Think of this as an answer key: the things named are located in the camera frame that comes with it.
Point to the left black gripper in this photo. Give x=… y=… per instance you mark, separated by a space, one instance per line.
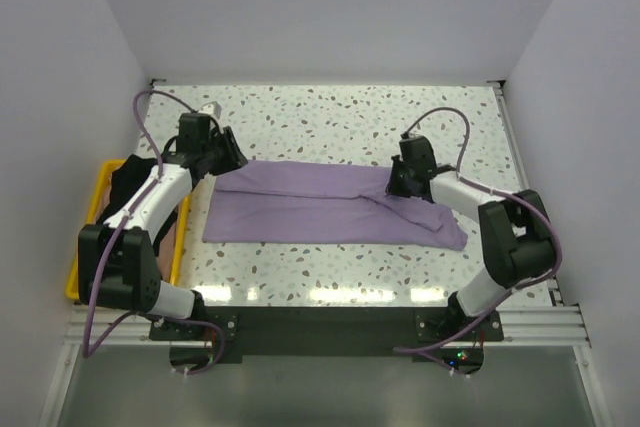
x=234 y=158

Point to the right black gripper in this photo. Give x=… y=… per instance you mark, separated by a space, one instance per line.
x=392 y=188

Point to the purple t shirt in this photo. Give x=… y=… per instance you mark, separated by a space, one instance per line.
x=307 y=203

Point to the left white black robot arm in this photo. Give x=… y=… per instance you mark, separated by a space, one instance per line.
x=117 y=266

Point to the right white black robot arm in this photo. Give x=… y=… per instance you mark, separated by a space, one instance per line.
x=518 y=244

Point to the black t shirt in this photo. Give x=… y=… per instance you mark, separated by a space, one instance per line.
x=124 y=182

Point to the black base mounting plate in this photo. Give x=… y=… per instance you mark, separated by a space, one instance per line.
x=229 y=335

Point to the yellow plastic tray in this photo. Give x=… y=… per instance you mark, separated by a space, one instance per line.
x=90 y=251

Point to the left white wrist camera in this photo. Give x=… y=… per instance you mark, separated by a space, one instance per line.
x=213 y=109

